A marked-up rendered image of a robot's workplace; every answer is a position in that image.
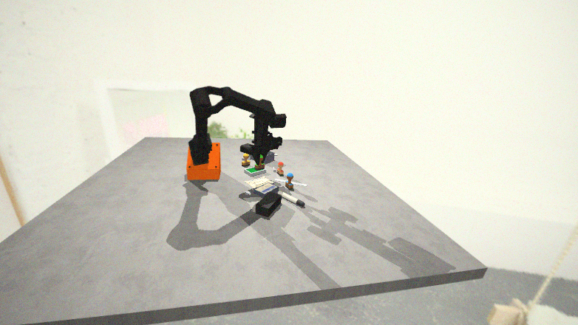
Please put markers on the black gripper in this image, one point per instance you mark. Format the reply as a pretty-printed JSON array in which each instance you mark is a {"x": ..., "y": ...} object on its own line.
[{"x": 256, "y": 150}]

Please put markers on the white marker with black cap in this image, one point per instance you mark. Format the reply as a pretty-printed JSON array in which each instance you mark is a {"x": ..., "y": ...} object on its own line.
[{"x": 292, "y": 199}]

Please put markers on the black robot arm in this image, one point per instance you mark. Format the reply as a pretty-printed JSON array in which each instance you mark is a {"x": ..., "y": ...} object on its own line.
[{"x": 262, "y": 111}]

